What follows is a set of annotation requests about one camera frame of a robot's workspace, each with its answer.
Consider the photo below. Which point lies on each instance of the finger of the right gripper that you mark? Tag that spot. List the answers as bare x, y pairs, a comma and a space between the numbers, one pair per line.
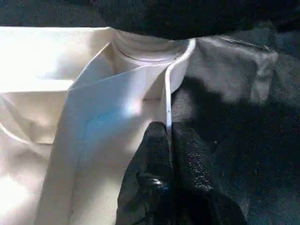
187, 16

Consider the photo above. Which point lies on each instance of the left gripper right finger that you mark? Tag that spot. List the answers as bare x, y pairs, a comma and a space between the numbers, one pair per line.
201, 189

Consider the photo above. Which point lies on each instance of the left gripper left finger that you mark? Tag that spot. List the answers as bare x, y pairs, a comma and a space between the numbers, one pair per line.
150, 185

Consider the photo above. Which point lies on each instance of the white plastic table top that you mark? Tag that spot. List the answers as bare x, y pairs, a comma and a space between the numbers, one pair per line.
47, 93

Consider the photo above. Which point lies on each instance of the black table mat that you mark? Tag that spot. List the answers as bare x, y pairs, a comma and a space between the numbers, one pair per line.
234, 117

